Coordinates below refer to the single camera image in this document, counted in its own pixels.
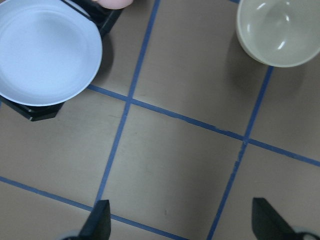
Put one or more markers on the cream bowl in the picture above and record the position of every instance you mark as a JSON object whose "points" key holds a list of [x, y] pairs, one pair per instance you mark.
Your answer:
{"points": [[279, 33]]}

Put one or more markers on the pink plate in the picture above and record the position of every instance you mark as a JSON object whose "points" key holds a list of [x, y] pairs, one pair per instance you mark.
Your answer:
{"points": [[114, 4]]}

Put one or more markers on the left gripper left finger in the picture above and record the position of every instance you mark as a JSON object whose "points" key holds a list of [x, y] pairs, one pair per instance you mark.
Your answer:
{"points": [[98, 224]]}

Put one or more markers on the blue plate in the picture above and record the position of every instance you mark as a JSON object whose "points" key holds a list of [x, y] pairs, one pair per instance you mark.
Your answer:
{"points": [[49, 52]]}

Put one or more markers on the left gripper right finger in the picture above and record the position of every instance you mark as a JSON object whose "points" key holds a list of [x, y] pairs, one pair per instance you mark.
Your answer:
{"points": [[267, 223]]}

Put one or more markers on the black dish rack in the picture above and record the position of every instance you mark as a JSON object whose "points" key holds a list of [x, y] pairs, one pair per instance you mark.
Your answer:
{"points": [[104, 19]]}

